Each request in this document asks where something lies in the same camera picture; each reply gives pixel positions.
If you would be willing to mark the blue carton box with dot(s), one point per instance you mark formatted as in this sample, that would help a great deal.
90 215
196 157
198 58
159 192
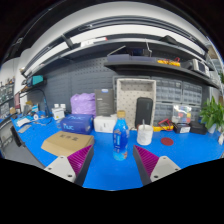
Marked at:
76 124

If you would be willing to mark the black box with white label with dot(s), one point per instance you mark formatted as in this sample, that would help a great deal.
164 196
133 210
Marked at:
181 128

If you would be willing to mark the metal storage rack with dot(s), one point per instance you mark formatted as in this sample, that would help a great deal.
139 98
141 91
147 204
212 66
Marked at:
216 66

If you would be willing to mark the black hard case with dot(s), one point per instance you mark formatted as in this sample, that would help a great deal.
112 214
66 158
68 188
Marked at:
144 110

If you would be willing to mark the white ribbed cup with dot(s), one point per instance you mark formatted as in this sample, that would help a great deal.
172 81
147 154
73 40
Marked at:
145 137

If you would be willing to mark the dark grey flat box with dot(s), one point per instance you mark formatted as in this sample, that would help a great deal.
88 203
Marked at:
104 101

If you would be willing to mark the flat round red coaster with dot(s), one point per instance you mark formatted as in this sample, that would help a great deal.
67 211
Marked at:
167 141

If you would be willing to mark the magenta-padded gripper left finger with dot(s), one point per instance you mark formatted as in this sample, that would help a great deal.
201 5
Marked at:
56 166

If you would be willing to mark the blue drink bottle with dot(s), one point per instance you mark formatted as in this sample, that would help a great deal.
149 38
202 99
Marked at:
120 140

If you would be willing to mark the teal device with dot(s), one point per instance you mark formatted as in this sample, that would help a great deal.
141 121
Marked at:
36 80

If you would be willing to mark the yellow multimeter with red leads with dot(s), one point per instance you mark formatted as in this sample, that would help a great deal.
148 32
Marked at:
163 126

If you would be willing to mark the brown cardboard box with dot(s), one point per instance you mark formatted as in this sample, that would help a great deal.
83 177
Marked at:
65 141

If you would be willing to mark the clear organizer box, coloured parts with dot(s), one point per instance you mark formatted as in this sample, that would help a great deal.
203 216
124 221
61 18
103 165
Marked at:
181 113

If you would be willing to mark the black zip pouch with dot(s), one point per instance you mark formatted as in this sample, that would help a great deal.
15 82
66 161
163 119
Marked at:
198 127

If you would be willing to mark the green potted plant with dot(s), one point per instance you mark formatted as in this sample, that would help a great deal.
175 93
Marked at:
211 113

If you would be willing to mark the white dotted fabric tray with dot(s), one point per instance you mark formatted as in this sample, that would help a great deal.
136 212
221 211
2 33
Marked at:
128 96

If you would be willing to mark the purple plastic bag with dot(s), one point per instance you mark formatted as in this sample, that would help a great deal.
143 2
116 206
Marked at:
83 104

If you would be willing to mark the white carton box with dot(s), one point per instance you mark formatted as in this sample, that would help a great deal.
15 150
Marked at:
104 124

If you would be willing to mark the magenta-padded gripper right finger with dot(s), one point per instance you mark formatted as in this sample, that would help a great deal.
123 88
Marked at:
166 166

